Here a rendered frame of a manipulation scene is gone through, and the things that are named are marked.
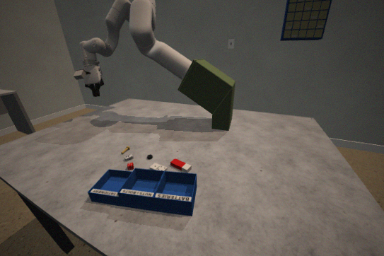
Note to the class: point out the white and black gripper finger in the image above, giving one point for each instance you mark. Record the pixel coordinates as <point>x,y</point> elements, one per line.
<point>97,87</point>
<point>92,87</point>

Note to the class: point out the white domino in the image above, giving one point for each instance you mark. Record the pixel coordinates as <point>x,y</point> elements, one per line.
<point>156,166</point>

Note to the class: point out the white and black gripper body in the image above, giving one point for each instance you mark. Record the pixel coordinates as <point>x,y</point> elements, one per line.
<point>94,76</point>

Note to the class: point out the blue three-compartment bin tray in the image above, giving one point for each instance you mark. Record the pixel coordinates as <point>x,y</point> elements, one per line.
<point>153,190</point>

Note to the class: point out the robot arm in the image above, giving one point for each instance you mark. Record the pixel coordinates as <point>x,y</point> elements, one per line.
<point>139,15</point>

